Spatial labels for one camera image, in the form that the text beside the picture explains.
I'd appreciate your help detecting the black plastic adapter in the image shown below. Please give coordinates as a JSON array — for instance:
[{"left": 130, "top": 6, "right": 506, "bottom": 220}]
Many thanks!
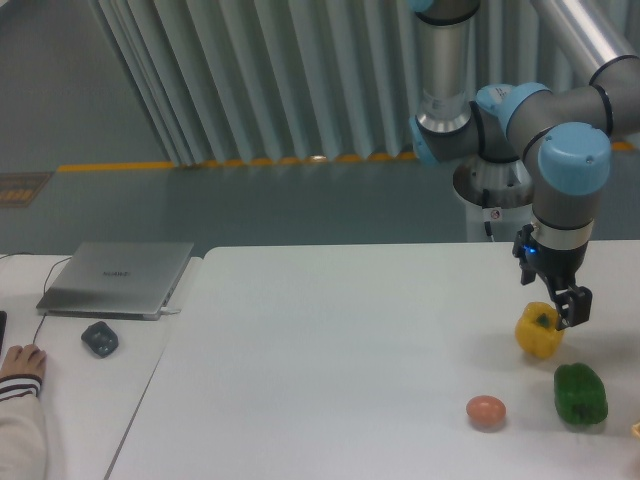
[{"left": 81, "top": 321, "right": 119, "bottom": 358}]

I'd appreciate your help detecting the black mouse cable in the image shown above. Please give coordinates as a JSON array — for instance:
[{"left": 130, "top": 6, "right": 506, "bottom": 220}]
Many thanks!
[{"left": 0, "top": 252, "right": 74, "bottom": 347}]

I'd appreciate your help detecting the white striped sleeve forearm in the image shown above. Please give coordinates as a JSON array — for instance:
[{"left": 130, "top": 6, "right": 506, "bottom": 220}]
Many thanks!
[{"left": 1, "top": 374, "right": 48, "bottom": 479}]

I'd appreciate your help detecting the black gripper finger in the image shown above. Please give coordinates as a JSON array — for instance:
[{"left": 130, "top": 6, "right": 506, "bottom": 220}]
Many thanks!
[
  {"left": 512, "top": 224, "right": 537, "bottom": 285},
  {"left": 552, "top": 285, "right": 593, "bottom": 331}
]

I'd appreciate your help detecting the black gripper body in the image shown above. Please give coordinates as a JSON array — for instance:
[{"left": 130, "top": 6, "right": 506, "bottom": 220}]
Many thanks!
[{"left": 528, "top": 239, "right": 587, "bottom": 293}]

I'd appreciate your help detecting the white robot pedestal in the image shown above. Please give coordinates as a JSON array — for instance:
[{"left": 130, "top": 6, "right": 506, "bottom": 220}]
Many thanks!
[{"left": 453, "top": 157, "right": 533, "bottom": 242}]

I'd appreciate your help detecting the green bell pepper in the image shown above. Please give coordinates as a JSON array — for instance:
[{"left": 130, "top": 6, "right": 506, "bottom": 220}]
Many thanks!
[{"left": 554, "top": 362, "right": 609, "bottom": 426}]

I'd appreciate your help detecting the silver closed laptop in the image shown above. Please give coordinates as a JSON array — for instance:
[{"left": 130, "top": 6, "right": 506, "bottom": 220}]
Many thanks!
[{"left": 37, "top": 242, "right": 193, "bottom": 320}]

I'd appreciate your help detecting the black keyboard edge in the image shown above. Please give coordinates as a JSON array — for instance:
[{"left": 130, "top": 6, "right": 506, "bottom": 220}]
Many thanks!
[{"left": 0, "top": 311, "right": 8, "bottom": 355}]

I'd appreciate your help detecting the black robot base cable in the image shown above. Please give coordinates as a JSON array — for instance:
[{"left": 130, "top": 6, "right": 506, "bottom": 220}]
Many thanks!
[{"left": 480, "top": 188, "right": 496, "bottom": 243}]

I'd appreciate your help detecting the white folding partition screen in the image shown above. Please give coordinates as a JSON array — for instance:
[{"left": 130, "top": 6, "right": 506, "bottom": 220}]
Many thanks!
[{"left": 88, "top": 0, "right": 640, "bottom": 166}]

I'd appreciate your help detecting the yellow bell pepper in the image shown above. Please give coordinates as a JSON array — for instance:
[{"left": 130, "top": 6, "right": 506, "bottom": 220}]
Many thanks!
[{"left": 514, "top": 302, "right": 564, "bottom": 359}]

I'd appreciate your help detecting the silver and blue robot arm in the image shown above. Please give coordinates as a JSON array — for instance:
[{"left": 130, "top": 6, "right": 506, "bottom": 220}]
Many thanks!
[{"left": 409, "top": 1, "right": 639, "bottom": 330}]

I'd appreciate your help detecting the person's hand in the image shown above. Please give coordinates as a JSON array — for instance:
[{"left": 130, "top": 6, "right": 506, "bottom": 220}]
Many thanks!
[{"left": 1, "top": 344, "right": 47, "bottom": 388}]

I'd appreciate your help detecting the brown egg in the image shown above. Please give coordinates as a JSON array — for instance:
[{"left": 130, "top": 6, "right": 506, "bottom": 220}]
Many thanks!
[{"left": 466, "top": 395, "right": 506, "bottom": 429}]

